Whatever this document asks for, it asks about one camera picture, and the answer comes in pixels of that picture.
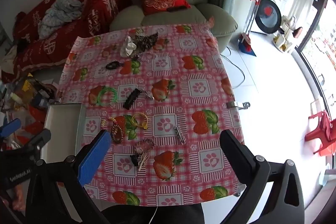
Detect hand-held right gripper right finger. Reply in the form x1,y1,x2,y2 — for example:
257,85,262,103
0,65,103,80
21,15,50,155
219,130,305,224

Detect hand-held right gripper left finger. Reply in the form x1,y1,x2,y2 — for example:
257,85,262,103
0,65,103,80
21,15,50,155
25,130,112,224

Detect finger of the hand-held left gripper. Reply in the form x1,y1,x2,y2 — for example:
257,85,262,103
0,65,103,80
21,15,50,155
20,129,51,161
0,118,22,141

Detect white tray box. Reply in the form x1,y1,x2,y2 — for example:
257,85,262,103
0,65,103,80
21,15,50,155
43,104,86,159

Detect brown oval hair clip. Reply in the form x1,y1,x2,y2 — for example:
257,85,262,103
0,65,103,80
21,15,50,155
110,116,125,144

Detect yellow hair tie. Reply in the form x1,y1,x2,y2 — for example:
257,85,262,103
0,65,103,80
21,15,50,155
131,112,149,130

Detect green bracelet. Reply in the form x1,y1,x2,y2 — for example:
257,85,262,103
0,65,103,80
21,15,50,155
97,85,118,106

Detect black beaded hair clip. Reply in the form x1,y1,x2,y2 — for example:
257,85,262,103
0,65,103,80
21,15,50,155
123,88,142,110

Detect person's left hand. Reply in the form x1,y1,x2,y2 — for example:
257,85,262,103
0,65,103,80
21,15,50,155
11,185,28,212

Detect pile of assorted packets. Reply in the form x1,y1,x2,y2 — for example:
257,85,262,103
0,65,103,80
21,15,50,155
0,74,61,151

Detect beige hairpins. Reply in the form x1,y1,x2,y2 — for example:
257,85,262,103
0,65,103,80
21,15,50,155
138,152,150,172

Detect metal table clamp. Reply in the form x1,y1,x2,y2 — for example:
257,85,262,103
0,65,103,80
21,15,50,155
227,101,250,110

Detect silver metal hair clip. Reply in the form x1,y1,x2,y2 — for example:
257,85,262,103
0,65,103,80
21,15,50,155
173,125,187,144

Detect red plastic chair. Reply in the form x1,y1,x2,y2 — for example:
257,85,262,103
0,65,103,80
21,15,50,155
304,110,336,156

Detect pale blue bucket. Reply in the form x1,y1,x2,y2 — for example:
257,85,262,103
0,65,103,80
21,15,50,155
319,164,332,186

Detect black oval hair clip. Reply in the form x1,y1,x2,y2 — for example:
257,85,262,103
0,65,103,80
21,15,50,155
106,61,124,70

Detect strawberry printed pink tablecloth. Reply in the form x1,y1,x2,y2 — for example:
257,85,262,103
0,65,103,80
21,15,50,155
56,22,247,207

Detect blue dustpan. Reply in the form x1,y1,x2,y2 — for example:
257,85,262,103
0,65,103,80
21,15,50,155
238,32,258,56

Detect white scrunchie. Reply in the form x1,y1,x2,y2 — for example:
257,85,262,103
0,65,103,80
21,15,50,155
120,36,137,57

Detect grey-blue knit cloth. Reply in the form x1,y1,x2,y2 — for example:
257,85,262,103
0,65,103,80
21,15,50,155
39,0,84,39

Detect leopard print scrunchie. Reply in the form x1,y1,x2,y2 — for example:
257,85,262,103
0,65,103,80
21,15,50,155
135,32,159,56

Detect floor cable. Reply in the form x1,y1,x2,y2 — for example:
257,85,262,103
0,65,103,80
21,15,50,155
220,47,246,89

